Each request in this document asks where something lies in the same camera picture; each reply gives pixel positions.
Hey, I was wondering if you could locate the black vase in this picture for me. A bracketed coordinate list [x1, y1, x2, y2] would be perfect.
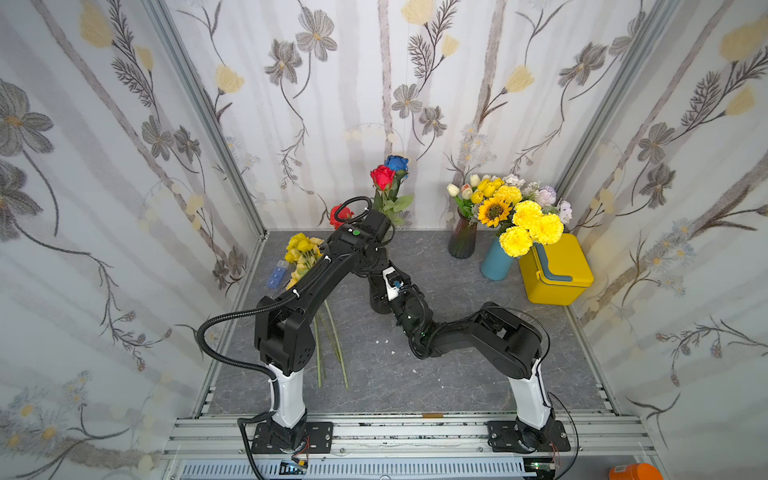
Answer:
[368, 273, 391, 315]

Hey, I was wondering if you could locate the teal vase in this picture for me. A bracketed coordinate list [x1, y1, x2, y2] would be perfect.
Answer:
[480, 237, 516, 281]

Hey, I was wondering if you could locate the yellow rose bunch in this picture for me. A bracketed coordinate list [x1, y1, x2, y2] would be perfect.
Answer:
[283, 232, 350, 389]

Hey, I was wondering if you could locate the yellow poppy flower stem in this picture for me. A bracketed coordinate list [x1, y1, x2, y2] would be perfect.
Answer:
[312, 317, 323, 388]

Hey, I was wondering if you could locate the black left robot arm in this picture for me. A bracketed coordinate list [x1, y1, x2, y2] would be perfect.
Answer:
[195, 196, 394, 479]

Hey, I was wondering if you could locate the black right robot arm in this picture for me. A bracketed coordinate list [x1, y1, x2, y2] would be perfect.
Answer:
[369, 266, 572, 455]

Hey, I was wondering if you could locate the dark glass vase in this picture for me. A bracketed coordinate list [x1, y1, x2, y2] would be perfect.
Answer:
[448, 215, 477, 259]

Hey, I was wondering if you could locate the red rose bouquet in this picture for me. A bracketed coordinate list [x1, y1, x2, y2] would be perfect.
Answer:
[328, 154, 415, 232]

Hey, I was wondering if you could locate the mixed tulip sunflower bouquet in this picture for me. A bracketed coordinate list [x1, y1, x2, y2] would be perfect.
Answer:
[447, 174, 573, 228]

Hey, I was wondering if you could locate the blue pill organizer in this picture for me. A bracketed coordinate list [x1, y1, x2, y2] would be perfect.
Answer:
[266, 260, 291, 291]

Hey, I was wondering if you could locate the yellow marigold bouquet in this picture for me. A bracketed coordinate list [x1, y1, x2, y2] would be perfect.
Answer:
[498, 200, 565, 258]

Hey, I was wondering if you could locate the yellow lidded box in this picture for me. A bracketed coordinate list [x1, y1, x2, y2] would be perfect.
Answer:
[519, 233, 594, 306]

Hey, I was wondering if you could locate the orange object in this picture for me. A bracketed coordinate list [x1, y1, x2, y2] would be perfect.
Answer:
[609, 463, 663, 480]

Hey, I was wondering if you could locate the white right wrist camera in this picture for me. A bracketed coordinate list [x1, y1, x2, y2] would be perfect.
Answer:
[385, 277, 402, 301]

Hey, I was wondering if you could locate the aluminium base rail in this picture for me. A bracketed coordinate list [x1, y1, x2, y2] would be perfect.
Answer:
[158, 411, 661, 480]

